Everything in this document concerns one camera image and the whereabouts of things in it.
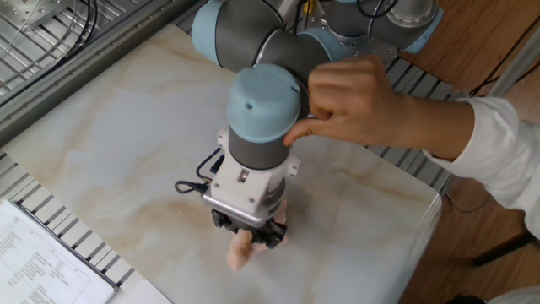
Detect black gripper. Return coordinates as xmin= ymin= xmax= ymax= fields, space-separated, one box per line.
xmin=211 ymin=209 xmax=288 ymax=250

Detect pink fluffy cloth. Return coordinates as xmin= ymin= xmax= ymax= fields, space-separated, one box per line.
xmin=226 ymin=198 xmax=290 ymax=271

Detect person's bare hand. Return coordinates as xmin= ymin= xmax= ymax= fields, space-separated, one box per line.
xmin=283 ymin=53 xmax=408 ymax=149

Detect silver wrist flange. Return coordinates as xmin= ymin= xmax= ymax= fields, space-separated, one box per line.
xmin=261 ymin=176 xmax=287 ymax=216

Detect marble pattern slab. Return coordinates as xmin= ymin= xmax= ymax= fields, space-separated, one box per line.
xmin=2 ymin=23 xmax=442 ymax=304

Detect printed paper stack with table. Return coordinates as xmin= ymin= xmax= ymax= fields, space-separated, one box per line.
xmin=0 ymin=200 xmax=119 ymax=304

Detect person's arm white sleeve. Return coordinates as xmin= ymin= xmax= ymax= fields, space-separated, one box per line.
xmin=391 ymin=95 xmax=540 ymax=240

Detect perforated silver metal plate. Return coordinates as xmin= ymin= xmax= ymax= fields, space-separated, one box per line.
xmin=0 ymin=0 xmax=73 ymax=33

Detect white wrist mount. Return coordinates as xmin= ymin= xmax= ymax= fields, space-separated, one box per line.
xmin=208 ymin=128 xmax=301 ymax=216

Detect grey floor cable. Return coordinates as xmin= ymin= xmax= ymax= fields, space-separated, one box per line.
xmin=445 ymin=176 xmax=507 ymax=214

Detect grey aluminium profile rail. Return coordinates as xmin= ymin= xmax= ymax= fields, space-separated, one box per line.
xmin=0 ymin=0 xmax=199 ymax=147

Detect black cable bundle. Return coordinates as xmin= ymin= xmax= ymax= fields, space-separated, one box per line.
xmin=0 ymin=0 xmax=100 ymax=106

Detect black floor cables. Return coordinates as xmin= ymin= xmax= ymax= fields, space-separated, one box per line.
xmin=467 ymin=16 xmax=540 ymax=100

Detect aluminium frame post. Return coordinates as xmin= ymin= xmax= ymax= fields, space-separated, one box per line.
xmin=489 ymin=24 xmax=540 ymax=98

